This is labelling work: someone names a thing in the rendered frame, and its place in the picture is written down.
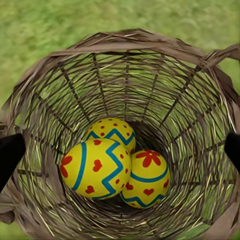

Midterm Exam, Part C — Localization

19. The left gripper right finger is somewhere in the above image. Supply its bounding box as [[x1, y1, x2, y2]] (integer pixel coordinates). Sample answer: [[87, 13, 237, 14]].
[[223, 133, 240, 173]]

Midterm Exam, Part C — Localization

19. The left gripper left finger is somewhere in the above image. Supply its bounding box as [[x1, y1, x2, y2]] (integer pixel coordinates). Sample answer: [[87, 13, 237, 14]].
[[0, 133, 27, 193]]

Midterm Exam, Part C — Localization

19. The wicker basket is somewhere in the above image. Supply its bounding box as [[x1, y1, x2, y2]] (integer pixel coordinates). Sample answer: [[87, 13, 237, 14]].
[[0, 27, 240, 240]]

